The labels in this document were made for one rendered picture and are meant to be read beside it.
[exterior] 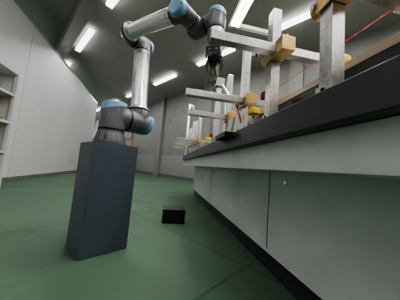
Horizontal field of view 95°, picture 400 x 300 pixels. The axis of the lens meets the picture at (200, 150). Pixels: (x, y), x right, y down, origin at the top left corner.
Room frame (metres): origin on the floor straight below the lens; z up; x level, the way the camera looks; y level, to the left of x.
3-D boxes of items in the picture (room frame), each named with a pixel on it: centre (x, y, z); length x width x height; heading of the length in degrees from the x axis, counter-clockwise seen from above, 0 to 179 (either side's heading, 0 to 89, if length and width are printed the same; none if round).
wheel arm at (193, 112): (1.10, -0.13, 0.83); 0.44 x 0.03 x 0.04; 100
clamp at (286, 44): (0.63, -0.25, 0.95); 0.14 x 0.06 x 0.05; 10
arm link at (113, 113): (1.14, 0.55, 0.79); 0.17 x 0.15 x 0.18; 142
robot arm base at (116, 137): (1.13, 0.56, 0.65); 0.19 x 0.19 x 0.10
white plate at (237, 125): (0.93, -0.17, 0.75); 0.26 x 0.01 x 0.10; 10
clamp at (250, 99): (0.88, -0.21, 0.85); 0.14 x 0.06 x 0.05; 10
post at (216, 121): (1.41, -0.11, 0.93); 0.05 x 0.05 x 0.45; 10
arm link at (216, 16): (0.88, -0.03, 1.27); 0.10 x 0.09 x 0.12; 52
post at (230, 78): (1.15, -0.16, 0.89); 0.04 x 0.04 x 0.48; 10
